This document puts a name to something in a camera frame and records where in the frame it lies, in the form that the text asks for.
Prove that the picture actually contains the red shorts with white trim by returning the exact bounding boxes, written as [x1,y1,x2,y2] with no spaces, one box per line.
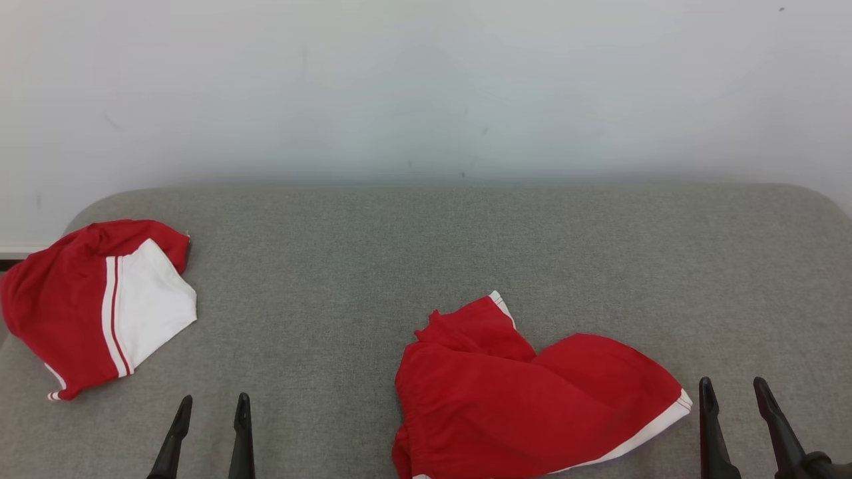
[391,290,693,479]

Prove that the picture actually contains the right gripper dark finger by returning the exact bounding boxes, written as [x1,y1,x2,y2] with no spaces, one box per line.
[753,377,809,479]
[699,377,742,479]

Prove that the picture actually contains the white skirting board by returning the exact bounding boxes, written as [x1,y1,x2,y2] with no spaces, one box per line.
[0,245,49,271]

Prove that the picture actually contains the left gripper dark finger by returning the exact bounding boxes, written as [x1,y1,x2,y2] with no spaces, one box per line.
[148,395,194,479]
[228,393,256,479]

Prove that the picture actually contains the red white sports jersey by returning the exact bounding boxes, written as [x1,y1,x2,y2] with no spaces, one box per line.
[0,220,198,402]

